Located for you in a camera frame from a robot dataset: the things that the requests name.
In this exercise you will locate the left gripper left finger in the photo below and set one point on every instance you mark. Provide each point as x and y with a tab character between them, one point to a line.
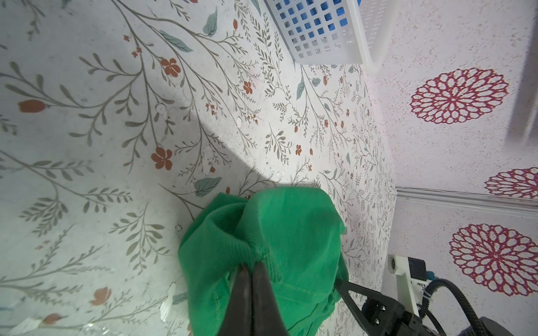
238	318

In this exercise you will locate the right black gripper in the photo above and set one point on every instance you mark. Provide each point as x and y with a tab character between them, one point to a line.
388	317

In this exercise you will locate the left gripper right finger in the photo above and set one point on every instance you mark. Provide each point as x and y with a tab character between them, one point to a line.
266	317

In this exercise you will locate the green tank top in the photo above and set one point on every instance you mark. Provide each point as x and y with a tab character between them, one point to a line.
294	231

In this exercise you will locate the blue tank top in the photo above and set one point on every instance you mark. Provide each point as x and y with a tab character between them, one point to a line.
312	23

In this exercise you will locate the white plastic basket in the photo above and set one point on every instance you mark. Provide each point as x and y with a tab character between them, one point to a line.
372	29

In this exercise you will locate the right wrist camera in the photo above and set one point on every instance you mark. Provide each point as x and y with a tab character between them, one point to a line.
412	277

